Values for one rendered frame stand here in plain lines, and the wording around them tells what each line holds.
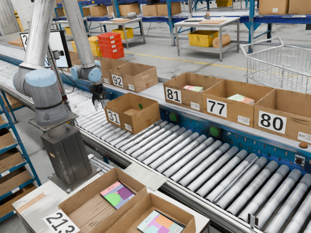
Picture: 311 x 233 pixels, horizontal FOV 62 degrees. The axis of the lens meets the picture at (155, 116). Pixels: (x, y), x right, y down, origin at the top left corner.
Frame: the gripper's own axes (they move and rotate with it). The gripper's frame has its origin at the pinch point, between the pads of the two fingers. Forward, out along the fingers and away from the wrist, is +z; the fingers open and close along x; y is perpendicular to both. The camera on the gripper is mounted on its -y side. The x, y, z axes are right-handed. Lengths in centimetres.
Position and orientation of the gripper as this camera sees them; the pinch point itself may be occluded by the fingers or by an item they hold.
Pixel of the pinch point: (99, 108)
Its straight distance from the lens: 204.0
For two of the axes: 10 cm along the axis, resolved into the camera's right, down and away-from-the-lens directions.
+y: 6.9, 2.5, -6.8
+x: 7.2, -3.2, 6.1
